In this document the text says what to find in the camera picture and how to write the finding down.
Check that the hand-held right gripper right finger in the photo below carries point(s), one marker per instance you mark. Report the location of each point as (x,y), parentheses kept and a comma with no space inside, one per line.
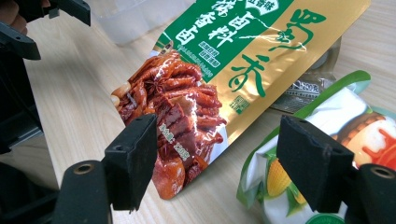
(314,161)

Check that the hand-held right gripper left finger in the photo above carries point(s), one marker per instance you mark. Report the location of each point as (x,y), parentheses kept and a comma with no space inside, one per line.
(130,161)

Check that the orange white clear packet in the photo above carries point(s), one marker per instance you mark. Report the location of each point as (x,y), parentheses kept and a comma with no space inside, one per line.
(308,90)

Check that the green and gold food packet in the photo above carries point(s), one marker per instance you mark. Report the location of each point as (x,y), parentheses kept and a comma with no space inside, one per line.
(249,62)

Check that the white green corn packet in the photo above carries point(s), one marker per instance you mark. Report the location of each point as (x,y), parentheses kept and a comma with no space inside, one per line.
(342,109)

